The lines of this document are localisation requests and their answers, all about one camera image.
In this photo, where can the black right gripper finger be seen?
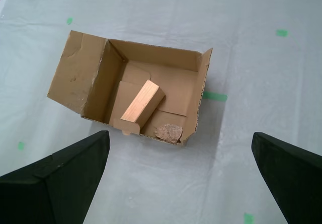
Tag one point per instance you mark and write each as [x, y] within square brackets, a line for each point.
[294, 181]
[50, 188]

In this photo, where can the brown cardboard box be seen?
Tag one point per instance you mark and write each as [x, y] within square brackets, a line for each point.
[75, 83]

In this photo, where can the light wooden block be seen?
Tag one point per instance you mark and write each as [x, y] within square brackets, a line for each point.
[141, 103]

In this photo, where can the speckled pinkish rock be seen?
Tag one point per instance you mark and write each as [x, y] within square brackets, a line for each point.
[168, 133]

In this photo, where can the light green tape marker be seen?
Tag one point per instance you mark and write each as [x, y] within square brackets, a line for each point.
[281, 33]
[69, 20]
[21, 146]
[248, 219]

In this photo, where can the white plastic table cover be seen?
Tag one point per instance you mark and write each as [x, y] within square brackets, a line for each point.
[161, 183]

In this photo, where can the long light green tape strip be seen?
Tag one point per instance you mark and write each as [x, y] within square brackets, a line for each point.
[215, 96]

